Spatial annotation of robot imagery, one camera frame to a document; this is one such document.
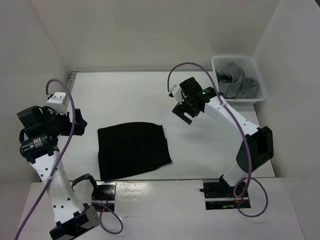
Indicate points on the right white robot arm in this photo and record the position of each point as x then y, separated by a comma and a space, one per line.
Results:
256, 143

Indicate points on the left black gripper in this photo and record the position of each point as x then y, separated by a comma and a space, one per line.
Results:
80, 123

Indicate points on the black skirt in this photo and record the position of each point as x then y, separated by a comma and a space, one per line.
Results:
131, 149

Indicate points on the grey skirt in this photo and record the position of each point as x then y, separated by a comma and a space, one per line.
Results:
234, 84

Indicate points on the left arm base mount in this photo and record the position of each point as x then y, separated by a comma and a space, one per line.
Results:
105, 194

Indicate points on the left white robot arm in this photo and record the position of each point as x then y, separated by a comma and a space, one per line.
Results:
74, 214

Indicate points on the white plastic basket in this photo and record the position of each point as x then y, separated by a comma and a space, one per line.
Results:
251, 70

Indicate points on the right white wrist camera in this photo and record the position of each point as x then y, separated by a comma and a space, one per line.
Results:
176, 93

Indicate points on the aluminium table edge rail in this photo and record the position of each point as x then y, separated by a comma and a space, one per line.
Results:
71, 133

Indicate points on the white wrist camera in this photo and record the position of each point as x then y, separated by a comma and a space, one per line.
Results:
176, 93
58, 102

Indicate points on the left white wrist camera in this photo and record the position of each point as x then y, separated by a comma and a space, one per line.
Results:
58, 102

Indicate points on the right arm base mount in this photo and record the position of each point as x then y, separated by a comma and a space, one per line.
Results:
218, 197

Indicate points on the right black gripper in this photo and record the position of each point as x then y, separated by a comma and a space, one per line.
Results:
180, 109

